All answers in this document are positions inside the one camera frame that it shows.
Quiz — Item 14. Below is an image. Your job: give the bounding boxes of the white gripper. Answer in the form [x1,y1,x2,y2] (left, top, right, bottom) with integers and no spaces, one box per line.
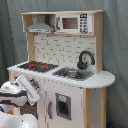
[16,75,40,106]

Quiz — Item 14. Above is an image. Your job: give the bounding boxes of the white microwave door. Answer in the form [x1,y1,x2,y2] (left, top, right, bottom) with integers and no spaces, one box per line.
[56,14,93,33]

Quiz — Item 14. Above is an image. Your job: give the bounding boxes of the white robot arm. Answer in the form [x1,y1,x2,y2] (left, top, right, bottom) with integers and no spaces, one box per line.
[0,75,40,128]

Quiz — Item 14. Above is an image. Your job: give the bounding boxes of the wooden toy kitchen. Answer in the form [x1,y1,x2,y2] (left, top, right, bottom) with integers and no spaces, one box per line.
[9,10,115,128]

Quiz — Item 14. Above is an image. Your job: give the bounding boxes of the right red stove knob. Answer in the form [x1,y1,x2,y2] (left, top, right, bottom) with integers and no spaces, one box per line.
[32,81,39,90]

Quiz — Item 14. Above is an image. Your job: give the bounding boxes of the black stovetop red burners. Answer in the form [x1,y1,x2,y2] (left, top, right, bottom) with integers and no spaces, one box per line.
[20,61,57,73]

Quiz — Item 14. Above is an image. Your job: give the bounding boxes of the white fridge door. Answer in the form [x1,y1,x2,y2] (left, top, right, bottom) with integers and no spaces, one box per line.
[46,81,84,128]

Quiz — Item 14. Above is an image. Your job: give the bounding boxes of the grey toy sink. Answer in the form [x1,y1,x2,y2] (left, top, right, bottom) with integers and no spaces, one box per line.
[53,67,93,81]

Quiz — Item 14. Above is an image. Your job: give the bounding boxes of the black toy faucet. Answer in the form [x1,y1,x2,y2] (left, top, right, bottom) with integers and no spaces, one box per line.
[77,50,95,70]

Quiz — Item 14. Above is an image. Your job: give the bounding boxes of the grey range hood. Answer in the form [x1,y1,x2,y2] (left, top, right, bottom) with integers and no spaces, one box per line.
[26,15,54,34]

